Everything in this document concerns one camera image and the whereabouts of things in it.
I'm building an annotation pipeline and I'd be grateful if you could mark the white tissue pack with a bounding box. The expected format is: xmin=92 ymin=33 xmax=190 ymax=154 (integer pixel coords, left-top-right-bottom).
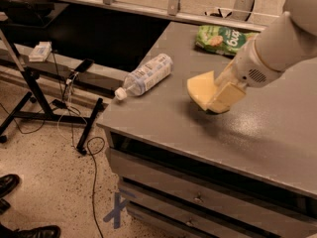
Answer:
xmin=29 ymin=42 xmax=52 ymax=62

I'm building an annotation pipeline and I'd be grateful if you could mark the green snack bag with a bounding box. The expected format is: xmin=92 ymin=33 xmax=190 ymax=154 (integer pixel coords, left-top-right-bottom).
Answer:
xmin=195 ymin=25 xmax=257 ymax=57

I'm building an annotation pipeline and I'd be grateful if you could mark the black shoe lower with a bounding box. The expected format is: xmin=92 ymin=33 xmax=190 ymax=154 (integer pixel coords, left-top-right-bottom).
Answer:
xmin=14 ymin=225 xmax=60 ymax=238

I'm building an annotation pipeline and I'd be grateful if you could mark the white charging cable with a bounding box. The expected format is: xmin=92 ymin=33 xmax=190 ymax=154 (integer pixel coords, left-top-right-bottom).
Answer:
xmin=56 ymin=71 xmax=87 ymax=147

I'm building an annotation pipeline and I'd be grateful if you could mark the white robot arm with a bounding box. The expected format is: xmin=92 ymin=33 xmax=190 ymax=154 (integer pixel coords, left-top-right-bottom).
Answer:
xmin=207 ymin=0 xmax=317 ymax=113

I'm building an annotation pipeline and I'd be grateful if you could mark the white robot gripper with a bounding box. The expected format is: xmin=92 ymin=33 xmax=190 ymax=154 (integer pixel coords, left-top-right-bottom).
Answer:
xmin=207 ymin=40 xmax=282 ymax=113

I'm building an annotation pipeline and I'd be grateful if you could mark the grey drawer cabinet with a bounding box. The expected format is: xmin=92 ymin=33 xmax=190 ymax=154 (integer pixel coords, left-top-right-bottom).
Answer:
xmin=98 ymin=23 xmax=317 ymax=238

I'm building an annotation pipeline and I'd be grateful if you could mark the black floor cable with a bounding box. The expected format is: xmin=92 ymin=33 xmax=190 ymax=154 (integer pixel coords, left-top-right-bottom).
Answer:
xmin=83 ymin=136 xmax=107 ymax=238

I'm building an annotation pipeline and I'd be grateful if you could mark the clear plastic water bottle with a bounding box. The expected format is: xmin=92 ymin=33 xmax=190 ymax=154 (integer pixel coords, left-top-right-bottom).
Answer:
xmin=115 ymin=54 xmax=173 ymax=100

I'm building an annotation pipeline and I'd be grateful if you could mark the black metal stand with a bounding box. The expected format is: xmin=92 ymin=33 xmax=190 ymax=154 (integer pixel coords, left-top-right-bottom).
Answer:
xmin=0 ymin=30 xmax=103 ymax=155

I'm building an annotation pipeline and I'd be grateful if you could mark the yellow sponge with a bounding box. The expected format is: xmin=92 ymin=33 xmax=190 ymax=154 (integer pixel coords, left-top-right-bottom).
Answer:
xmin=187 ymin=70 xmax=217 ymax=111

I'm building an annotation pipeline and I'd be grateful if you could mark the blue tape cross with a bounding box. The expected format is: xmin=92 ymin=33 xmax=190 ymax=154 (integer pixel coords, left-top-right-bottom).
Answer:
xmin=103 ymin=192 xmax=129 ymax=229

